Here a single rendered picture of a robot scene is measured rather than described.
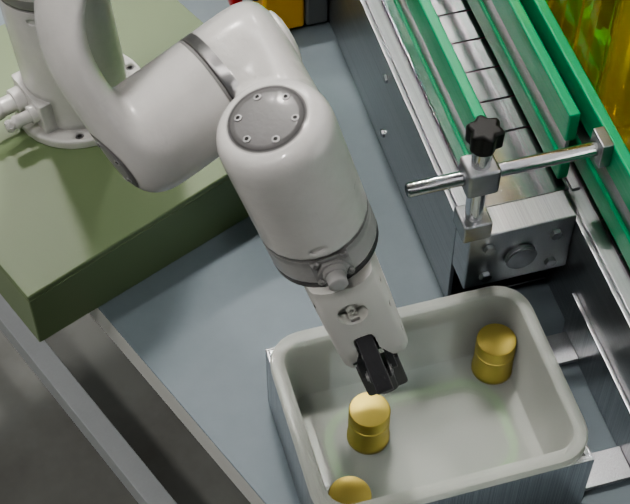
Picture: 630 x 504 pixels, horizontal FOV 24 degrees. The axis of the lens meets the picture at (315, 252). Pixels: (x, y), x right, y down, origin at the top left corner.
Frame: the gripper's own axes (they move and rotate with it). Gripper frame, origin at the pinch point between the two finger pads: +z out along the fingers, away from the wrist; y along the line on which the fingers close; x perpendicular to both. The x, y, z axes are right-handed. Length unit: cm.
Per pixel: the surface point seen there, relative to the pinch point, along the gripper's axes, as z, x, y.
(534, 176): 7.5, -17.6, 14.4
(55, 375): 62, 43, 51
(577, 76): 0.2, -23.3, 17.1
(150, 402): 84, 37, 56
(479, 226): 3.3, -11.3, 8.8
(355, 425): 9.1, 3.8, -0.9
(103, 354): 83, 42, 66
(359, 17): 8.0, -9.2, 39.6
